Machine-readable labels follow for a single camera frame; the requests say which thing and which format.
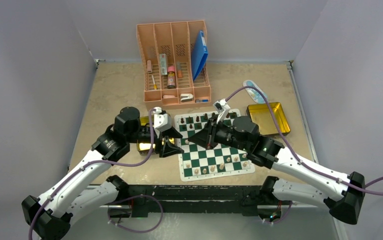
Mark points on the white stapler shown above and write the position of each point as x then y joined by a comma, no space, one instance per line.
186,97

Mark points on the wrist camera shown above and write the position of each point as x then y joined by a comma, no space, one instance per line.
222,108
162,121

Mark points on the gold tin tray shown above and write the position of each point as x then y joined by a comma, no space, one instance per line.
260,115
143,143

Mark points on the left gold tin tray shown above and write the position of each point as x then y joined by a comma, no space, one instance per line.
143,143

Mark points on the blue folder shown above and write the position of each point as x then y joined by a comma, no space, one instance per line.
199,55

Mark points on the blue white packaged item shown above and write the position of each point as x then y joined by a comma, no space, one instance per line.
255,92

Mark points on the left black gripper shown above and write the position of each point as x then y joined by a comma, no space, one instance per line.
168,147

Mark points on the brown bottle pink cap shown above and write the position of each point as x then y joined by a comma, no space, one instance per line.
171,77

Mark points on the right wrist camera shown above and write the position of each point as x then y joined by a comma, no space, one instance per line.
222,108

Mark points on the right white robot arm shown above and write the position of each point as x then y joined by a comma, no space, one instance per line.
339,192

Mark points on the right gold tin tray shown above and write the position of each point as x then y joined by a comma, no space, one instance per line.
260,115

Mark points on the pink desk organizer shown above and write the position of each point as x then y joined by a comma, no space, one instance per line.
176,40

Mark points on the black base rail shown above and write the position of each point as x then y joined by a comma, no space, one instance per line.
247,200

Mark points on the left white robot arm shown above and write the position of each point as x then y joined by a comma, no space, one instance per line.
52,213

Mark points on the green white chess board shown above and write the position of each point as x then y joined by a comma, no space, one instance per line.
190,123

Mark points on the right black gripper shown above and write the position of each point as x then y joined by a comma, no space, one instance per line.
207,137

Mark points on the white green box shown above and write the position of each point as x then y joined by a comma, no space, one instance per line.
163,64

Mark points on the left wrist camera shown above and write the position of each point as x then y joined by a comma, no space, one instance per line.
162,121

